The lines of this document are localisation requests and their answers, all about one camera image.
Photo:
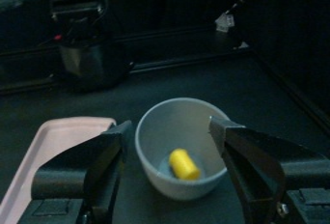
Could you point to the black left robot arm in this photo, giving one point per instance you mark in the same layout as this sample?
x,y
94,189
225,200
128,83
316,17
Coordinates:
x,y
88,38

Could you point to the pink tray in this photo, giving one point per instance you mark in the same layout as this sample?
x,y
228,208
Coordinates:
x,y
44,150

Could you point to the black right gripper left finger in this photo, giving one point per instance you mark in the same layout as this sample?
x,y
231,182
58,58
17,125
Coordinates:
x,y
92,157

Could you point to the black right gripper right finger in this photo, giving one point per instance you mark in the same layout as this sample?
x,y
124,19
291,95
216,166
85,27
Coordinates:
x,y
257,157

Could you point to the white tag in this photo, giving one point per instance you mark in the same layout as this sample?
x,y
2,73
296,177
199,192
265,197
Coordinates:
x,y
224,22

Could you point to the yellow toy can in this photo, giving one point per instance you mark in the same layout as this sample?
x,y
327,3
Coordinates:
x,y
183,164

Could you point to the grey bowl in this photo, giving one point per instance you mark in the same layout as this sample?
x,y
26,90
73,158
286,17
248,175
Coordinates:
x,y
177,147

